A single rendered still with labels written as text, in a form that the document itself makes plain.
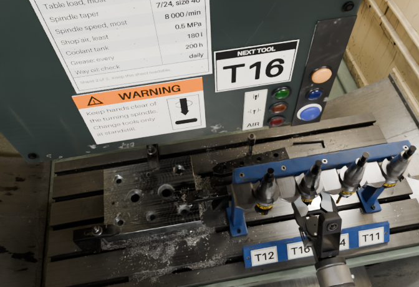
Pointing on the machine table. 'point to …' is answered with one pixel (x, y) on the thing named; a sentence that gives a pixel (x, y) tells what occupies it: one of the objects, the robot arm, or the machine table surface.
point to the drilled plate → (161, 225)
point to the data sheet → (124, 25)
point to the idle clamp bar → (248, 163)
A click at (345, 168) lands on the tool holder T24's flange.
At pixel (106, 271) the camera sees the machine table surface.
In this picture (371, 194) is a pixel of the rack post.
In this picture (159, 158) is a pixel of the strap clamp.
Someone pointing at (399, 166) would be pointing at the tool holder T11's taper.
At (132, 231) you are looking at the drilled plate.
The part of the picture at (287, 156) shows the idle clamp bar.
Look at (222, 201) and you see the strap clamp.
